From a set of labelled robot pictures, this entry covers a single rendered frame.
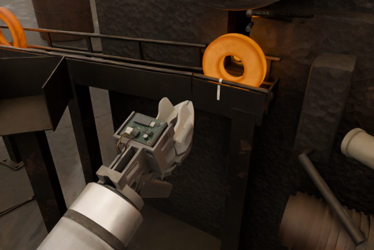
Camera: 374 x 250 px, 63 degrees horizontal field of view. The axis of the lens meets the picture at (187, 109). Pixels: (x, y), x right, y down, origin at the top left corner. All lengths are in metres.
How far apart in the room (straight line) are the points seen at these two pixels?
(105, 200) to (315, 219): 0.44
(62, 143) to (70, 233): 1.46
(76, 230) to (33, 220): 1.08
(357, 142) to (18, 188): 1.41
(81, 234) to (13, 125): 0.54
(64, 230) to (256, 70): 0.52
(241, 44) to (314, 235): 0.43
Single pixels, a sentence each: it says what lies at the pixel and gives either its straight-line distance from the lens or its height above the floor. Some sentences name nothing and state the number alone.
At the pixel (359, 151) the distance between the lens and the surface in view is 0.65.
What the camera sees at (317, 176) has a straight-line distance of 0.70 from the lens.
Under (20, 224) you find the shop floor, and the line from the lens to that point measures 1.49.
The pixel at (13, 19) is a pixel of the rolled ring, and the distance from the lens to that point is 1.30.
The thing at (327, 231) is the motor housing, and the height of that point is 0.52.
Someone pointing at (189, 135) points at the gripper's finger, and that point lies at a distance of 0.50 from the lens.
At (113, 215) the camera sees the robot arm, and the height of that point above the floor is 0.73.
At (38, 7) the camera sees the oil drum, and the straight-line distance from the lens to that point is 3.59.
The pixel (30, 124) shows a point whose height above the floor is 0.60.
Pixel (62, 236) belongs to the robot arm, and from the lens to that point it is 0.41.
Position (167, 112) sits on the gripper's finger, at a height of 0.76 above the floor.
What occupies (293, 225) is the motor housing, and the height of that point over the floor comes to 0.50.
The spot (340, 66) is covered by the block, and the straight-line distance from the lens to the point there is 0.67.
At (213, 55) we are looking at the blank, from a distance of 0.76.
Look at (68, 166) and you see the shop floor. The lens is 1.68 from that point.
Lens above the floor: 1.03
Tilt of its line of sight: 31 degrees down
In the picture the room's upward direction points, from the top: straight up
